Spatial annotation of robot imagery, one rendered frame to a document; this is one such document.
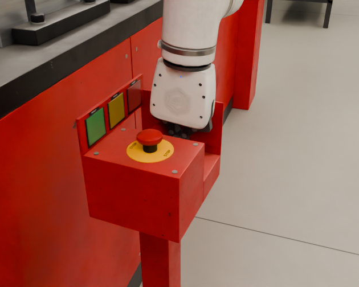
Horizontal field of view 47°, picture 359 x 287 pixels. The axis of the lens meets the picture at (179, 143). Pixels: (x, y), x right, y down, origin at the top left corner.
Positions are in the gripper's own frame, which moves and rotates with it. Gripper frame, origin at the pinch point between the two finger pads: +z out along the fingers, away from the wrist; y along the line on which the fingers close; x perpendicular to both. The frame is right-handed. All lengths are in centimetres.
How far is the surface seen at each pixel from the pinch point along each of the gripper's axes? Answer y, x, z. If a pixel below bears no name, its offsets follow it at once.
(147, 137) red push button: -1.0, -11.1, -6.8
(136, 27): -25.7, 32.6, -7.9
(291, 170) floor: 17, 115, 73
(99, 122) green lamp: -9.6, -10.4, -6.6
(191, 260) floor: -7, 42, 75
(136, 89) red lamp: -9.6, 1.8, -7.4
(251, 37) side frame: -24, 172, 31
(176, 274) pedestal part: 3.6, -4.6, 27.3
